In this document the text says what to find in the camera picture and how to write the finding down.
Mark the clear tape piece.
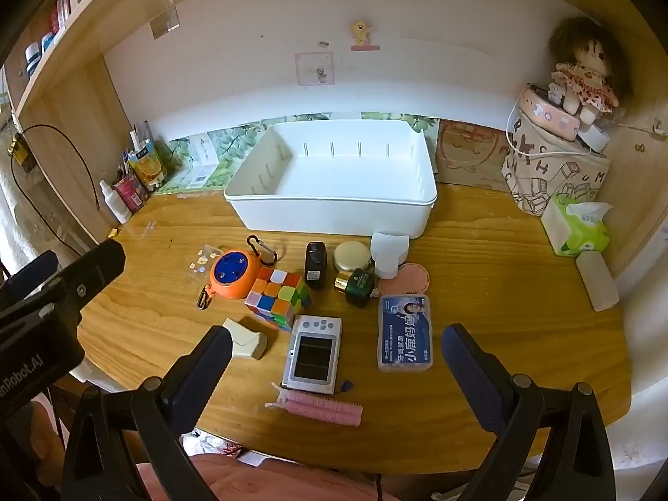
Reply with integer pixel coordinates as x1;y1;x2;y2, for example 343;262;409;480
149;0;181;40

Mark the person's pink pants leg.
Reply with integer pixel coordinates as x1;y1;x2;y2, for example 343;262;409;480
136;451;471;501

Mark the thin black wall cable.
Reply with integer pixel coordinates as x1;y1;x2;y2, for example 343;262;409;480
10;124;102;251

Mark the white spray bottle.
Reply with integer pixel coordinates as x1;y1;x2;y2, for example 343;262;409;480
99;180;133;224

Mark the gold round zip case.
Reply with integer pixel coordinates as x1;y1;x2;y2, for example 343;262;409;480
333;240;372;275

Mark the printed fabric bag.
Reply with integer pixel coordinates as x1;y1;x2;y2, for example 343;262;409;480
501;115;611;215

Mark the large green grape printed carton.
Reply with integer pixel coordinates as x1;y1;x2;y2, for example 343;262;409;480
154;111;335;195

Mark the brown-haired rag doll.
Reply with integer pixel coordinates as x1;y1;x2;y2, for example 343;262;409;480
548;15;635;123

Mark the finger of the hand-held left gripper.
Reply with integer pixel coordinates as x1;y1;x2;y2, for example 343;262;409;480
49;239;127;319
0;250;59;296

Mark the small brown box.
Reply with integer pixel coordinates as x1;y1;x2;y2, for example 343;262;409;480
9;133;35;173

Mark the orange juice carton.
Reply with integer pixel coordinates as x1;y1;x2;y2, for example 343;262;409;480
127;138;168;191

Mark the white plastic storage bin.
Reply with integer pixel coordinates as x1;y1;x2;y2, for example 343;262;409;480
224;119;438;238

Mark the white cable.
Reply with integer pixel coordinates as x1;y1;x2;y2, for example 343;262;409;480
505;99;590;157

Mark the wooden shelf unit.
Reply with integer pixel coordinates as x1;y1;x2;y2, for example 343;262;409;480
0;0;178;251

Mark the white power adapter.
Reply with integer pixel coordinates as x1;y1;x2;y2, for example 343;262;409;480
577;124;611;154

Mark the beige small box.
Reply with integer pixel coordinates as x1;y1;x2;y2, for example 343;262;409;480
223;318;268;360

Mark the yellow pony wall sticker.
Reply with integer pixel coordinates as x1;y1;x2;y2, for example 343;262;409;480
349;20;381;52

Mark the blue floss box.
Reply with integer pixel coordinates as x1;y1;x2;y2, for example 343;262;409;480
377;294;435;374

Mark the green tissue pack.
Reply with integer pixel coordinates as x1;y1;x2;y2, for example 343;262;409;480
540;194;612;258

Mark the row of red white boxes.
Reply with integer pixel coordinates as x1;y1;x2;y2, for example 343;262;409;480
49;0;74;29

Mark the clear sticker sheet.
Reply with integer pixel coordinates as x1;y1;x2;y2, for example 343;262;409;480
188;244;225;272

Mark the pink framed wall sticker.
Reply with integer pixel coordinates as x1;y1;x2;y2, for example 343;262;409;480
295;51;335;86

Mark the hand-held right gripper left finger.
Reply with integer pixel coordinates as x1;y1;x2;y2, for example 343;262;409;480
63;325;233;501

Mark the black charger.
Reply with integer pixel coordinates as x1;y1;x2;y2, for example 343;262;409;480
304;241;329;290

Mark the multicoloured puzzle cube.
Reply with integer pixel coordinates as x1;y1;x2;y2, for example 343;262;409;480
245;266;313;332

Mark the white cup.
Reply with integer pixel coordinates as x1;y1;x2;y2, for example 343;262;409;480
370;231;410;280

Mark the printed plastic wrapper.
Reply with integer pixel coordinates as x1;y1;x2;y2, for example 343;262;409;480
180;428;246;461

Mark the orange round reel with carabiners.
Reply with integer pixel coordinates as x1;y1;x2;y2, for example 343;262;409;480
197;235;280;310

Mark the small green grape printed strip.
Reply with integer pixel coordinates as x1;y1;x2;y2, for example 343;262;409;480
361;111;439;134

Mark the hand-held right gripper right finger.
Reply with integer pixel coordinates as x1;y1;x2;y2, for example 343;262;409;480
442;324;617;501

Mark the brown drawn cardboard panel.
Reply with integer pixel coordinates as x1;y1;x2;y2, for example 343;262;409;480
434;119;515;187

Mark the green bottle with gold cap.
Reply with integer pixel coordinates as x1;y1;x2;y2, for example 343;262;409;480
334;268;377;306

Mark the white digital camera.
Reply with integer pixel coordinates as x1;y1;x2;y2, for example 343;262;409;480
281;316;356;395

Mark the white oblong case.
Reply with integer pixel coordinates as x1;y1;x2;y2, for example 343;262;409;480
575;251;621;312

